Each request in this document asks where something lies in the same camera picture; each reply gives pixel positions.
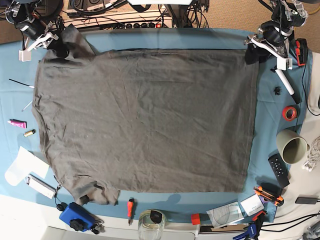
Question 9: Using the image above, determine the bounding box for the black lanyard with clip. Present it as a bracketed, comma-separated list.
[53, 174, 66, 211]

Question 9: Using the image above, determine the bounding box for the black orange tool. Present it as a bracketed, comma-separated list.
[295, 38, 308, 67]

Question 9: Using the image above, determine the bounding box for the blue table cloth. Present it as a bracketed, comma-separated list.
[0, 27, 304, 223]

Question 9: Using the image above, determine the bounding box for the blue clamp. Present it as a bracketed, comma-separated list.
[232, 210, 267, 240]

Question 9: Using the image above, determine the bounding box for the black remote control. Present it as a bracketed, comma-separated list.
[268, 153, 290, 188]

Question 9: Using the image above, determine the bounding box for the white rectangular device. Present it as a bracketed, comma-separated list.
[25, 174, 56, 199]

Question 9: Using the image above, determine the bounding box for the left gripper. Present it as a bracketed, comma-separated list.
[244, 21, 293, 70]

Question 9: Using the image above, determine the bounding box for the black power strip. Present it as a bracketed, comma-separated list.
[114, 22, 163, 29]

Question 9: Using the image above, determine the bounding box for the printed paper booklet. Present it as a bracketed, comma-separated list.
[206, 201, 244, 228]

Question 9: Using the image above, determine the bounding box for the blue box with knob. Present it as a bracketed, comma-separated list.
[56, 202, 95, 232]

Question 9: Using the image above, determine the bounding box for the pink tube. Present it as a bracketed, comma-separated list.
[7, 119, 27, 129]

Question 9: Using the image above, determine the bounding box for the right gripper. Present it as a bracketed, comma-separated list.
[17, 21, 70, 62]

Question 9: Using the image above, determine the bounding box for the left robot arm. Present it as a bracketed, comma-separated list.
[244, 0, 308, 71]

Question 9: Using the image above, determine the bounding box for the black small clip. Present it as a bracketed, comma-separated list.
[273, 86, 282, 96]

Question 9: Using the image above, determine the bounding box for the white black marker pen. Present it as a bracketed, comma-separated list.
[274, 67, 301, 104]

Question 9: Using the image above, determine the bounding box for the glass jar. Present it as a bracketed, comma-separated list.
[138, 209, 167, 240]

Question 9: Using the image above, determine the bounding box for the beige mug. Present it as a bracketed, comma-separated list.
[276, 129, 310, 165]

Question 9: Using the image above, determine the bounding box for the red screwdriver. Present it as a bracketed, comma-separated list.
[127, 198, 135, 226]

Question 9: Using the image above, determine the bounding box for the red cube block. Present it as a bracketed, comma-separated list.
[191, 213, 201, 225]

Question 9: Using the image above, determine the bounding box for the grey T-shirt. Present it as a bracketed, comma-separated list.
[32, 26, 259, 205]

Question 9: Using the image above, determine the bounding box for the red tape roll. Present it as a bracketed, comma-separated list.
[282, 105, 298, 122]

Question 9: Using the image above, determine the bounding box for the white small box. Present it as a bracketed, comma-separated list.
[240, 194, 265, 216]

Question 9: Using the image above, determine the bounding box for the black cable tie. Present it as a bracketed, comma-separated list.
[8, 78, 35, 89]

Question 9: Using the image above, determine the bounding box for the black power brick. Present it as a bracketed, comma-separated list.
[295, 195, 320, 205]

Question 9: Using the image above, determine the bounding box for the white paper sheet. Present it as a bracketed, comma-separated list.
[4, 146, 49, 186]

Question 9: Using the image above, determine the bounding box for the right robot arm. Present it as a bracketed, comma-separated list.
[1, 0, 69, 62]

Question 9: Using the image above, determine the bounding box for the white earphone cable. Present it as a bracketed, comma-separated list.
[302, 136, 320, 173]

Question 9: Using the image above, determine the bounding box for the orange utility knife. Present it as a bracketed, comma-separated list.
[253, 186, 284, 207]

